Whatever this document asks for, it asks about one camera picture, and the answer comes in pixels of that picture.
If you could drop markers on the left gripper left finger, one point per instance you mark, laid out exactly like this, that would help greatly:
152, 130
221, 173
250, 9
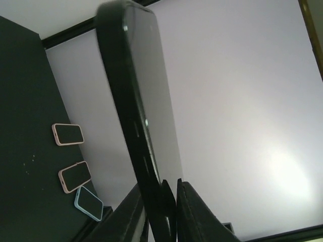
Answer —
127, 223

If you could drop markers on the middle pink cased phone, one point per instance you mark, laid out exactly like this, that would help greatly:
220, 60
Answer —
74, 176

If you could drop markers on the blue cased phone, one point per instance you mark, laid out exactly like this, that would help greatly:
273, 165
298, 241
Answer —
88, 203

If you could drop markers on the black phone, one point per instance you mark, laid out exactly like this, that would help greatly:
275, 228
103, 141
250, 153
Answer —
156, 100

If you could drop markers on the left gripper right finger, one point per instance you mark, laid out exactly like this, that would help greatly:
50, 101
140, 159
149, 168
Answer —
195, 221

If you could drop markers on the far pink cased phone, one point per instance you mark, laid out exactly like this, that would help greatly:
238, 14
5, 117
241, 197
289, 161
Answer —
67, 134

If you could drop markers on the pink cased phone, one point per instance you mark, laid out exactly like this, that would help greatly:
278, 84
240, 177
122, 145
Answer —
67, 134
74, 176

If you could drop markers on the black phone case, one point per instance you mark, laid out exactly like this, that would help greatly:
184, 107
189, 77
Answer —
158, 199

